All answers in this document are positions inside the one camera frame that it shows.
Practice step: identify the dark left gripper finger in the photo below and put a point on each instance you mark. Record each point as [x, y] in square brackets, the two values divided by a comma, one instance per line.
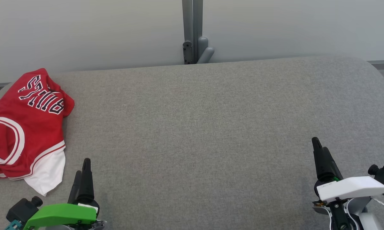
[87, 182]
[75, 190]

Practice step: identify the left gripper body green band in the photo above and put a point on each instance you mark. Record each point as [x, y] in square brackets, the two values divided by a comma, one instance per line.
[61, 214]

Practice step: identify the grey metal post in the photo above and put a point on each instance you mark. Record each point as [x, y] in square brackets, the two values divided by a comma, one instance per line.
[193, 28]

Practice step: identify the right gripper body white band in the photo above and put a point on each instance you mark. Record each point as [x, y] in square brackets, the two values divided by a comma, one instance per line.
[351, 188]

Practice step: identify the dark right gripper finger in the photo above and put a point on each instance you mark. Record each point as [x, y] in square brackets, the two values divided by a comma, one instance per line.
[332, 169]
[319, 159]

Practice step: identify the red jersey white sleeves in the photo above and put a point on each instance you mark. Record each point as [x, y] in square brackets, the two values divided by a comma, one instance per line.
[35, 134]

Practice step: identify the grey fabric sofa cushion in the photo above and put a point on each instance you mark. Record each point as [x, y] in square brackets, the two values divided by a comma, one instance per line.
[195, 143]

